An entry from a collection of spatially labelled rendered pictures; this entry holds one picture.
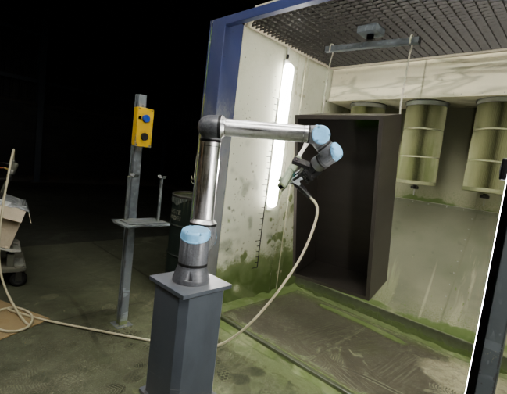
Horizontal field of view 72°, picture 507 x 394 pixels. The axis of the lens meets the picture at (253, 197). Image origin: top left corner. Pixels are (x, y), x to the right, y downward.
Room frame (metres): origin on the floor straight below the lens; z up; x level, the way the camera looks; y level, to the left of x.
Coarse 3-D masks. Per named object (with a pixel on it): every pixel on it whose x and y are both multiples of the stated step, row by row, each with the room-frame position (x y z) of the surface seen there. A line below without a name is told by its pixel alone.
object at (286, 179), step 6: (306, 144) 2.33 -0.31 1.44; (300, 150) 2.29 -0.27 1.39; (300, 156) 2.21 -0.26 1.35; (288, 168) 2.12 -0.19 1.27; (294, 168) 2.12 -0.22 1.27; (288, 174) 2.06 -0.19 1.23; (282, 180) 2.01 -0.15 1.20; (288, 180) 2.03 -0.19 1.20; (282, 186) 1.99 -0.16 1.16; (300, 186) 2.08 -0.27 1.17; (306, 192) 2.10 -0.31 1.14
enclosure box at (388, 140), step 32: (352, 128) 2.56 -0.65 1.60; (384, 128) 2.11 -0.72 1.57; (352, 160) 2.59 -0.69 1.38; (384, 160) 2.18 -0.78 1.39; (320, 192) 2.79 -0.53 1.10; (352, 192) 2.62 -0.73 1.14; (384, 192) 2.25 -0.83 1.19; (320, 224) 2.82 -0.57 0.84; (352, 224) 2.65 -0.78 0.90; (384, 224) 2.33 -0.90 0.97; (320, 256) 2.86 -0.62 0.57; (352, 256) 2.68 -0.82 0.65; (384, 256) 2.42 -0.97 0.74; (352, 288) 2.42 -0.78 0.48
